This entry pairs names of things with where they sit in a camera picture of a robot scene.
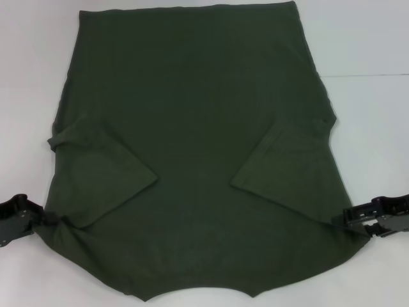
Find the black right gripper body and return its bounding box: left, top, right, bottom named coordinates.
left=378, top=212, right=409, bottom=238

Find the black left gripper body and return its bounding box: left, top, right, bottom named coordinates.
left=0, top=212, right=35, bottom=249

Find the dark green t-shirt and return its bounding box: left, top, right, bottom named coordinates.
left=36, top=1, right=374, bottom=303

